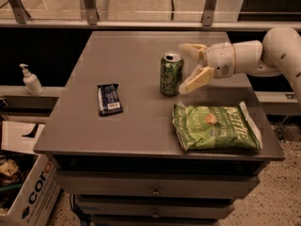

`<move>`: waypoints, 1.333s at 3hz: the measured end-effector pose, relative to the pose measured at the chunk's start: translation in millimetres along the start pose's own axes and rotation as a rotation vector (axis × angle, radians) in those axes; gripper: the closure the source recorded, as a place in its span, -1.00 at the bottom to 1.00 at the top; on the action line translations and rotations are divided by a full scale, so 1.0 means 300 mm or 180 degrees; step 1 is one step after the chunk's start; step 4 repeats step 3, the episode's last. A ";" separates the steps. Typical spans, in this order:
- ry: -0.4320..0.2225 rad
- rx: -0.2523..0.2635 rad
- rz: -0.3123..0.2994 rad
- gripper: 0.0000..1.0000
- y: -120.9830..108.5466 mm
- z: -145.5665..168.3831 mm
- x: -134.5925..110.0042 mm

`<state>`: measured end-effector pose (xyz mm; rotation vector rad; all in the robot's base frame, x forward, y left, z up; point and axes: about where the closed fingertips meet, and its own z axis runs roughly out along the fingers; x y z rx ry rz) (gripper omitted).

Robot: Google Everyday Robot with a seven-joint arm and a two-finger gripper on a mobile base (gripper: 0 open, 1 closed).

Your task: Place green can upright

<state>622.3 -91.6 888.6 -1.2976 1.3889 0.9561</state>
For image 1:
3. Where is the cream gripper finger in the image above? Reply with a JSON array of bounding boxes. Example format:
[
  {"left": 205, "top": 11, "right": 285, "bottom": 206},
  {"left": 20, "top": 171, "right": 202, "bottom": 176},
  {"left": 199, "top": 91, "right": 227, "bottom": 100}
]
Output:
[
  {"left": 179, "top": 65, "right": 214, "bottom": 94},
  {"left": 179, "top": 43, "right": 207, "bottom": 62}
]

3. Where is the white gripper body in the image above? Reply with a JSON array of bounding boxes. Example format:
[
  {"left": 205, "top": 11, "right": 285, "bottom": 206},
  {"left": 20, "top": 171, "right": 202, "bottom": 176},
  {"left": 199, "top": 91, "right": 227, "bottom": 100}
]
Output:
[{"left": 203, "top": 42, "right": 235, "bottom": 78}]

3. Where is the green soda can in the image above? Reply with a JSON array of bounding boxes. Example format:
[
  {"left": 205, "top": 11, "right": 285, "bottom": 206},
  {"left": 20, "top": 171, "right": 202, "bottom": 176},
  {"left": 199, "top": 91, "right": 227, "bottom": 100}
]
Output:
[{"left": 160, "top": 50, "right": 184, "bottom": 96}]

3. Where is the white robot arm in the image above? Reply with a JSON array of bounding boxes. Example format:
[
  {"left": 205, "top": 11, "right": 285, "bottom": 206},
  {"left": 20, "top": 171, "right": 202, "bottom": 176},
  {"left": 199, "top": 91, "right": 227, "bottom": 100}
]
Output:
[{"left": 179, "top": 26, "right": 301, "bottom": 104}]

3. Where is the green chips bag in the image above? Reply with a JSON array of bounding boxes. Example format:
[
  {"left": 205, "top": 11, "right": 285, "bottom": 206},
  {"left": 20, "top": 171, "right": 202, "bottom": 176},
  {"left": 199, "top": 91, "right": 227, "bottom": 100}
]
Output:
[{"left": 172, "top": 102, "right": 262, "bottom": 152}]

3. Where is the dark blue snack bar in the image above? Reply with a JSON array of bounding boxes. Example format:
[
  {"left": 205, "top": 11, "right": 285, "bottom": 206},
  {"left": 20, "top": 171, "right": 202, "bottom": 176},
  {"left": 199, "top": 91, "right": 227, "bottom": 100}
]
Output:
[{"left": 97, "top": 84, "right": 123, "bottom": 117}]

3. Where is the white pump bottle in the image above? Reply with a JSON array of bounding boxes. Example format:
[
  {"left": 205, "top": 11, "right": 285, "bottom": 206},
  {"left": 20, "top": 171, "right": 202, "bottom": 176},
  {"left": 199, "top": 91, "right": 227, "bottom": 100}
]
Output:
[{"left": 20, "top": 64, "right": 44, "bottom": 96}]

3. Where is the white cardboard box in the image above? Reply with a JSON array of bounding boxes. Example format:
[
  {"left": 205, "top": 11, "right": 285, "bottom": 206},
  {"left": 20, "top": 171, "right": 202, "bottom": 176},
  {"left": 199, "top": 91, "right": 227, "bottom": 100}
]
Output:
[{"left": 0, "top": 121, "right": 60, "bottom": 226}]

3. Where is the metal railing post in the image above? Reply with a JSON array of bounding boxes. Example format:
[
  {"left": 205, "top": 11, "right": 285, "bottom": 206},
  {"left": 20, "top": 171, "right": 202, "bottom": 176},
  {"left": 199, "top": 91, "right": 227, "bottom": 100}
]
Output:
[
  {"left": 8, "top": 0, "right": 31, "bottom": 24},
  {"left": 202, "top": 0, "right": 217, "bottom": 26},
  {"left": 84, "top": 0, "right": 99, "bottom": 24}
]

